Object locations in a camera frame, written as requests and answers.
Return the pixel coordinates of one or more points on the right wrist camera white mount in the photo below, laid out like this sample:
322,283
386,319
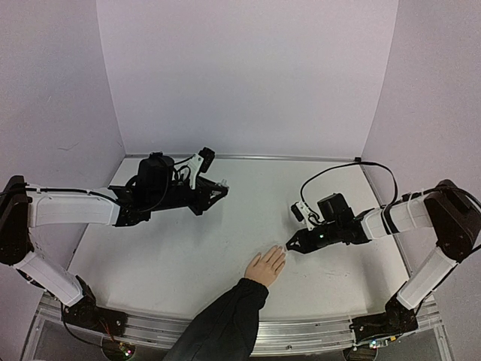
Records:
305,215

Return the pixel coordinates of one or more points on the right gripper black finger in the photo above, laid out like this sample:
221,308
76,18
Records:
301,239
301,250

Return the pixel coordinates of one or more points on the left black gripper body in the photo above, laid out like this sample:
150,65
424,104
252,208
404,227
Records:
166,199

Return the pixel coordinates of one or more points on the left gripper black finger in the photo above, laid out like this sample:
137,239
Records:
207,197
209,183

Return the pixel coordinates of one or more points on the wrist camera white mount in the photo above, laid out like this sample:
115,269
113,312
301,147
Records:
305,215
199,164

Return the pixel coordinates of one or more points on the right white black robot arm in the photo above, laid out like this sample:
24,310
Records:
451,212

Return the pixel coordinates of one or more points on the person's bare hand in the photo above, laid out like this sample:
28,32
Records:
265,268

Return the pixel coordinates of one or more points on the black sleeved forearm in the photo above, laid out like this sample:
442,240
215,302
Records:
225,330

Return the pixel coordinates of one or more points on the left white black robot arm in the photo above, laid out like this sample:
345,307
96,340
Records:
24,207

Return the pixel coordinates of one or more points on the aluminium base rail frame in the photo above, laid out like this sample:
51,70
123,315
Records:
274,337

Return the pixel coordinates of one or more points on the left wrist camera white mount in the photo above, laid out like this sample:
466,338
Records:
199,164

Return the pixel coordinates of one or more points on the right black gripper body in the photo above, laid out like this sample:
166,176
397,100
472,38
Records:
305,239

